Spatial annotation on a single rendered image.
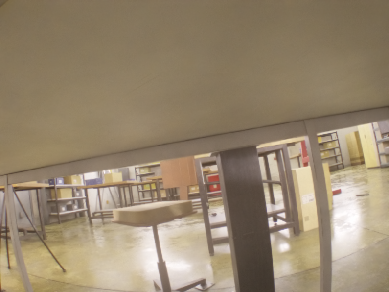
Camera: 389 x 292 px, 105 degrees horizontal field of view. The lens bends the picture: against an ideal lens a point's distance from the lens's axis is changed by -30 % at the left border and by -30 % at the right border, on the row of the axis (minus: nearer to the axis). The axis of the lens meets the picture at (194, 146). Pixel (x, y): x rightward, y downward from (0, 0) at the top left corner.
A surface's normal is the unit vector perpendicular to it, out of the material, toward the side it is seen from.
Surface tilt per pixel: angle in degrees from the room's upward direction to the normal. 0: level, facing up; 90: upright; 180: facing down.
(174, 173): 90
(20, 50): 180
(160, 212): 90
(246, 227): 90
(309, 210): 90
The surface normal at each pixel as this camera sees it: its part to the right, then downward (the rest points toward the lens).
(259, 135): -0.12, -0.15
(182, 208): 0.69, -0.23
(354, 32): 0.15, 0.97
